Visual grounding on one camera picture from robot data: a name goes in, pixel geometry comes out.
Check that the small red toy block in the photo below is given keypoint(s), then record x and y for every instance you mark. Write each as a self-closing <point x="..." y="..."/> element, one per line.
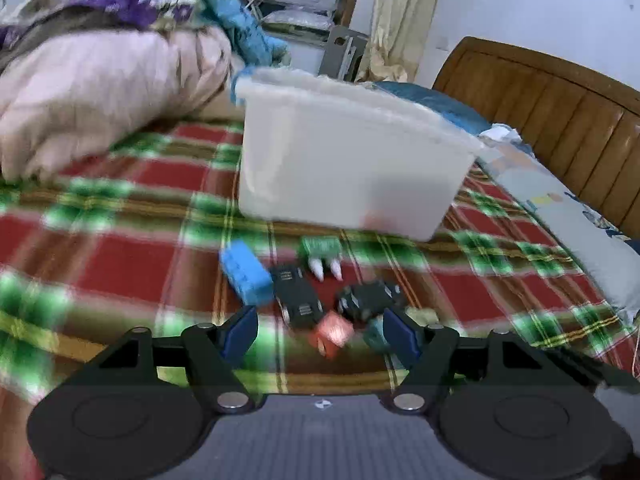
<point x="332" y="334"/>

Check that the blue floral cloth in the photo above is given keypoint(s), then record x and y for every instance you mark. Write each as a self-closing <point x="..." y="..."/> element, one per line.
<point x="250" y="30"/>

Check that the pink quilt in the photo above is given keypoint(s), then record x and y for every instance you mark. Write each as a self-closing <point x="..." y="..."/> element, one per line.
<point x="100" y="95"/>

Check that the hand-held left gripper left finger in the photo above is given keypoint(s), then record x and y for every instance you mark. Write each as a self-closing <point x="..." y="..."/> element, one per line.
<point x="240" y="332"/>

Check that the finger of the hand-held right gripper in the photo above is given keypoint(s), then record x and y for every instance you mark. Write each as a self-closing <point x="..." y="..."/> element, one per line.
<point x="585" y="367"/>

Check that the white bag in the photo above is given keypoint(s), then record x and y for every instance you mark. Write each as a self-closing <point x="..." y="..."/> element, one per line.
<point x="300" y="22"/>

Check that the green block with white pegs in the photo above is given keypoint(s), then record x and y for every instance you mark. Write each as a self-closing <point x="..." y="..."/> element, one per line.
<point x="320" y="255"/>

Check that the yellow patterned curtain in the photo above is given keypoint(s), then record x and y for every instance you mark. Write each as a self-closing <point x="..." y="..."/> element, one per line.
<point x="402" y="15"/>

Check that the white crumpled cloth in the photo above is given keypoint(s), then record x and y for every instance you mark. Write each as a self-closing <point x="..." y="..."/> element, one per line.
<point x="500" y="135"/>

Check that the purple floral quilt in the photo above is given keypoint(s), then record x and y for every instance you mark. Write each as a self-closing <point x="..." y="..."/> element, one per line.
<point x="105" y="0"/>

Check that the blue pillow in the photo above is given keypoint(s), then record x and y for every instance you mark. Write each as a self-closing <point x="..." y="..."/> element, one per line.
<point x="435" y="102"/>

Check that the wooden headboard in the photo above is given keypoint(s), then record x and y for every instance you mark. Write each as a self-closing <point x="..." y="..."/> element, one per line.
<point x="555" y="105"/>

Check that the grey chair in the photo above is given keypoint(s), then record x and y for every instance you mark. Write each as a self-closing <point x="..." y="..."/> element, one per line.
<point x="342" y="55"/>

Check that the red green plaid bed sheet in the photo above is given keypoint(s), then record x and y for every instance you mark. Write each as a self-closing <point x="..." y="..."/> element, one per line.
<point x="125" y="220"/>

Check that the black toy car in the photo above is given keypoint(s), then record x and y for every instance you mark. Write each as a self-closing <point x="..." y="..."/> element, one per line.
<point x="369" y="300"/>
<point x="297" y="296"/>

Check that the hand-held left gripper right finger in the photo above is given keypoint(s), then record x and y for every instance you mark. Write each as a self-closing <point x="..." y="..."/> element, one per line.
<point x="400" y="335"/>

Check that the light printed pillow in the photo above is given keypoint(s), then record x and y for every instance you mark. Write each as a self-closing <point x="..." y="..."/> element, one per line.
<point x="565" y="210"/>

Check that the white plastic container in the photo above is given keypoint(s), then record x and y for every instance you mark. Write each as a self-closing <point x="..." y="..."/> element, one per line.
<point x="345" y="160"/>

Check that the teal toy with orange tip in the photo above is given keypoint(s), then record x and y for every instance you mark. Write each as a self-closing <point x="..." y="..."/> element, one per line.
<point x="376" y="337"/>

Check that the blue toy block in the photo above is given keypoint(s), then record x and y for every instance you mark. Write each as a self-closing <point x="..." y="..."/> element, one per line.
<point x="246" y="272"/>

